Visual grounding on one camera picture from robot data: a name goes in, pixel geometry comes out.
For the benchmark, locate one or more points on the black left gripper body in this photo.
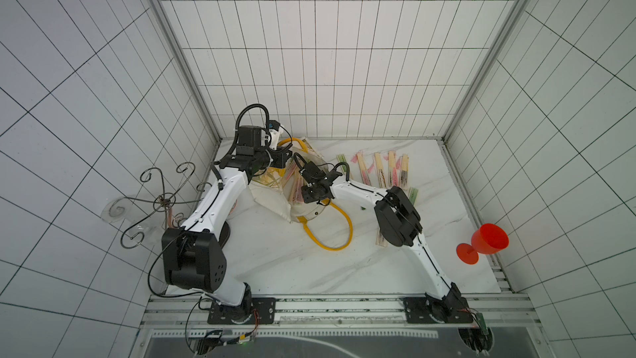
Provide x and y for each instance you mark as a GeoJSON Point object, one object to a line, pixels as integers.
{"type": "Point", "coordinates": [275, 158]}

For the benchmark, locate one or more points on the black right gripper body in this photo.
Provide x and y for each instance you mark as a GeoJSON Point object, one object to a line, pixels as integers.
{"type": "Point", "coordinates": [312, 191]}

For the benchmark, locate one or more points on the cream tote bag yellow handles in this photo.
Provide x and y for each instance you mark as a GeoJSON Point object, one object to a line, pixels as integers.
{"type": "Point", "coordinates": [285, 192]}

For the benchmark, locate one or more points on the plain bamboo folding fan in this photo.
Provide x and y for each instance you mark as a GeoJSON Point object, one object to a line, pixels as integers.
{"type": "Point", "coordinates": [379, 168]}

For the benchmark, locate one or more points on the grey pink folding fan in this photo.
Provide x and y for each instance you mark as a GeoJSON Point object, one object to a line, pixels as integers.
{"type": "Point", "coordinates": [403, 174]}

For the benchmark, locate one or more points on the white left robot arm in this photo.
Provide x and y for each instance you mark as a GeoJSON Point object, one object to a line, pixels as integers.
{"type": "Point", "coordinates": [192, 254]}

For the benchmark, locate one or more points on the grey pink fan in bag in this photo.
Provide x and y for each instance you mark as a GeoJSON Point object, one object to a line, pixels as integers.
{"type": "Point", "coordinates": [380, 240]}

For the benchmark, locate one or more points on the red plastic goblet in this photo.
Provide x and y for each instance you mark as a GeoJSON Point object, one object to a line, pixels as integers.
{"type": "Point", "coordinates": [489, 239]}

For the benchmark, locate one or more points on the black wire ornament stand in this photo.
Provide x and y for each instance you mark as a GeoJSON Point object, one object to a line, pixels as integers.
{"type": "Point", "coordinates": [147, 214]}

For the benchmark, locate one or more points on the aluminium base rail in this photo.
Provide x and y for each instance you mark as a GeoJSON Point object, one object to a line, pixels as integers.
{"type": "Point", "coordinates": [335, 315]}

